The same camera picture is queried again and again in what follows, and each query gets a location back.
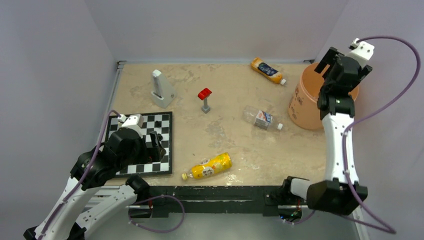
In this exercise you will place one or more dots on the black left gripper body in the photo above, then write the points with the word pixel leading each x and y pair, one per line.
pixel 140 155

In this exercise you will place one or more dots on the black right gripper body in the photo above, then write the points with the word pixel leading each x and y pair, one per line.
pixel 330 58

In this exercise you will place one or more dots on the yellow juice bottle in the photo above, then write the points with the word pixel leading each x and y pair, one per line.
pixel 209 167

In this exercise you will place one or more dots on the orange bottle blue label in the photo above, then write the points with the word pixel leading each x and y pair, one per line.
pixel 267 71

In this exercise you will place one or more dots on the clear bottle white label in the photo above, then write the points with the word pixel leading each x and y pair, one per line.
pixel 261 119

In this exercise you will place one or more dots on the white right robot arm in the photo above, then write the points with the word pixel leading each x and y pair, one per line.
pixel 339 192

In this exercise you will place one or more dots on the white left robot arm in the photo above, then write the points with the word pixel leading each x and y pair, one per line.
pixel 68 220

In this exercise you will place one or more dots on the orange plastic bin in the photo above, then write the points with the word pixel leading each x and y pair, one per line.
pixel 302 107

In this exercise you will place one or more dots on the black white chessboard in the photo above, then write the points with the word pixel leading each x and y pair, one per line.
pixel 162 124

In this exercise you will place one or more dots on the white metronome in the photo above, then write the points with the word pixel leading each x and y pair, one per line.
pixel 163 92

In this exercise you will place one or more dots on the red grey toy stand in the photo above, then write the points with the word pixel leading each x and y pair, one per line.
pixel 203 95

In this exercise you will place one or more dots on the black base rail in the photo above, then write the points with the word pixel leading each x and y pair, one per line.
pixel 267 200

